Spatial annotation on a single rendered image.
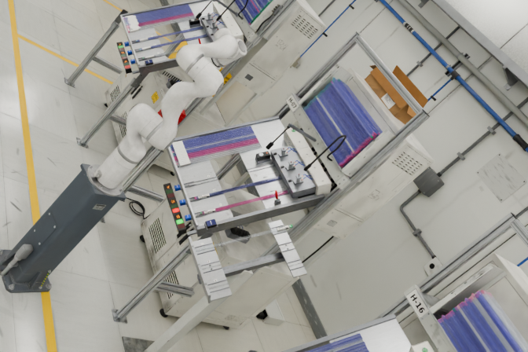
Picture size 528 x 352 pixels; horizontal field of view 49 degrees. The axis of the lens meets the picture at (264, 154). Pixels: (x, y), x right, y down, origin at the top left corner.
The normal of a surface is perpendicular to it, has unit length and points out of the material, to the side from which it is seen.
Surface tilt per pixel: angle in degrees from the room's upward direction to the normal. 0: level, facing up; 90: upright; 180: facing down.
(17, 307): 0
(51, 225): 90
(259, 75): 90
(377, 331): 44
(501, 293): 90
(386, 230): 90
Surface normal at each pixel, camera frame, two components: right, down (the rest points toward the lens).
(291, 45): 0.35, 0.66
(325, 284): -0.65, -0.34
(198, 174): 0.04, -0.71
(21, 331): 0.68, -0.66
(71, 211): -0.55, -0.17
